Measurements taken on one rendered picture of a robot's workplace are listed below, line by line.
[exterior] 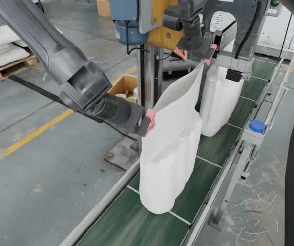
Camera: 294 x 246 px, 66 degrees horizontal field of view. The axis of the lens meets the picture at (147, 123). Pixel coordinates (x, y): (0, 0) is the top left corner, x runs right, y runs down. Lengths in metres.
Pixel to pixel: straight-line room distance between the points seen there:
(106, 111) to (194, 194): 0.94
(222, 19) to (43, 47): 3.68
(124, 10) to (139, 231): 0.96
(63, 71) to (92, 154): 1.67
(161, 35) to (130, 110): 0.68
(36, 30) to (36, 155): 1.85
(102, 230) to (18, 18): 1.01
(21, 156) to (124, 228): 1.30
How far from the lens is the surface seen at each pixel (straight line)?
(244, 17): 0.99
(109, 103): 0.46
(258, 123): 1.05
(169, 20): 0.81
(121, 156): 1.94
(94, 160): 1.97
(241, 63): 1.04
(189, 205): 1.27
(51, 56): 0.38
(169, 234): 1.19
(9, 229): 1.84
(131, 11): 0.92
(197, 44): 0.83
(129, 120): 0.53
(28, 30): 0.37
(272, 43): 3.88
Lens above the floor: 1.47
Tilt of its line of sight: 40 degrees down
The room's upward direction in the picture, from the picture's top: straight up
